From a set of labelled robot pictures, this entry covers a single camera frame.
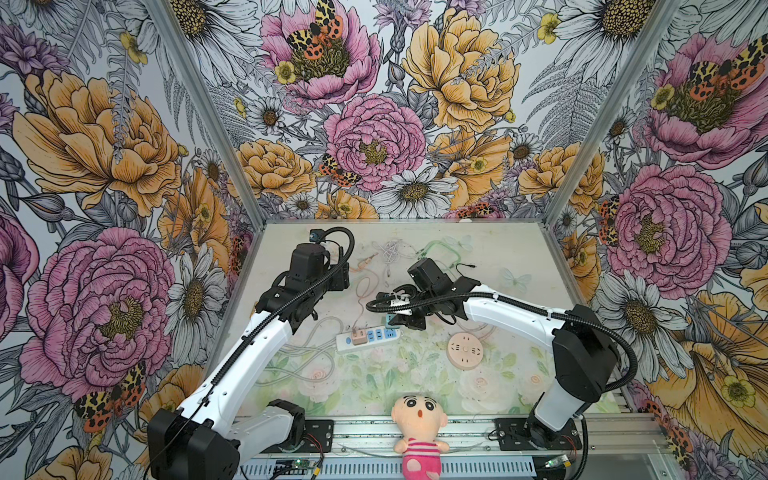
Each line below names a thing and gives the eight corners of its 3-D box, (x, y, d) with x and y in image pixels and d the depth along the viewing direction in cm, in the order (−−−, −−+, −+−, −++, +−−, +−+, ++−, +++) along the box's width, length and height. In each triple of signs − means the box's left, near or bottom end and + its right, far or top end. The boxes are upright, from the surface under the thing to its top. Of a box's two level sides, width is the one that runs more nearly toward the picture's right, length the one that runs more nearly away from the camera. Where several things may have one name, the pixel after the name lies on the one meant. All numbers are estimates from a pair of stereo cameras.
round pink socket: (449, 370, 86) (451, 366, 84) (445, 336, 93) (447, 332, 91) (484, 370, 86) (486, 367, 84) (477, 336, 93) (479, 332, 91)
